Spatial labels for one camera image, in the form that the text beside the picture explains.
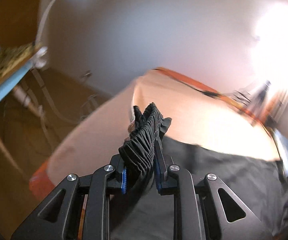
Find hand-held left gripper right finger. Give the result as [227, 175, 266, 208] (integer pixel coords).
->
[154, 140, 274, 240]

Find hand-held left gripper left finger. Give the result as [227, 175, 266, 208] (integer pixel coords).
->
[10, 154, 128, 240]

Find black pants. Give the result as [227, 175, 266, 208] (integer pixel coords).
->
[110, 102, 288, 240]

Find tan blanket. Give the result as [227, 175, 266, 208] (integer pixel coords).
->
[48, 69, 280, 190]

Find table with beige cloth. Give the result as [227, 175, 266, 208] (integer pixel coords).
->
[29, 67, 274, 202]

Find folded light blue towel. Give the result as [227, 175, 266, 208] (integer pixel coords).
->
[274, 130, 288, 174]

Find yellow patterned cloth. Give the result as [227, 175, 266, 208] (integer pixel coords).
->
[0, 42, 42, 97]

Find white gooseneck desk lamp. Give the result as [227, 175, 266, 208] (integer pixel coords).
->
[35, 0, 89, 68]

